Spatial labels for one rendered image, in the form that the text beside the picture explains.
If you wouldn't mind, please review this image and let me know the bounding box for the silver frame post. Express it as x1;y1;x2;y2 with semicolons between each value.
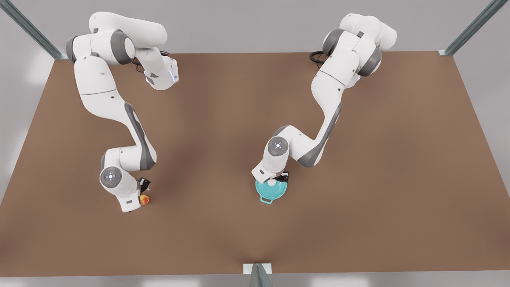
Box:
438;0;509;56
0;0;68;60
243;263;273;287

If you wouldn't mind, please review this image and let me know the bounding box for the teal pot with handles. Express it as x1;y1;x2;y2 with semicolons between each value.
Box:
255;181;288;204

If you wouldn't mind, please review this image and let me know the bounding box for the teal pot lid white knob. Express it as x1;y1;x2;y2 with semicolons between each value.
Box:
256;179;288;201

